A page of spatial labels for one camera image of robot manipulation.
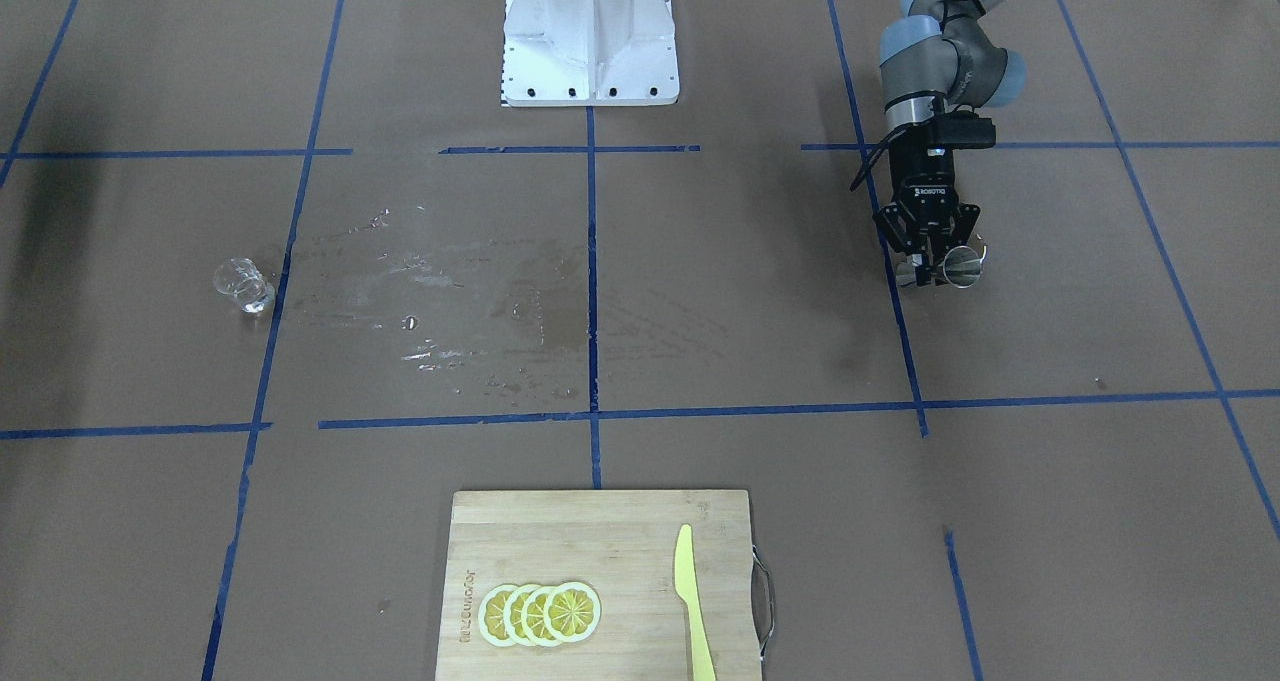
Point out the clear glass cup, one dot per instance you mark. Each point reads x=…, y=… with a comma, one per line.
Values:
x=240, y=280

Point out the steel double jigger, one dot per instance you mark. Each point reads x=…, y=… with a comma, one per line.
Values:
x=971, y=265

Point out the wooden cutting board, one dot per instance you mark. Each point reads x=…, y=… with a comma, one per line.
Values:
x=620, y=542

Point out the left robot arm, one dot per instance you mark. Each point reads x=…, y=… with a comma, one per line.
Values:
x=938, y=70

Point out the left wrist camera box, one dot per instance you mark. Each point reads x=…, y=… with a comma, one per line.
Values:
x=961, y=131

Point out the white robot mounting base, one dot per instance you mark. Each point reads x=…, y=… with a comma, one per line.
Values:
x=580, y=53

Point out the yellow plastic knife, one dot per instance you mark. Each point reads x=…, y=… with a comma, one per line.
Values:
x=685, y=577

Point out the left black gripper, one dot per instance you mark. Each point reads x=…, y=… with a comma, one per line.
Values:
x=926, y=185

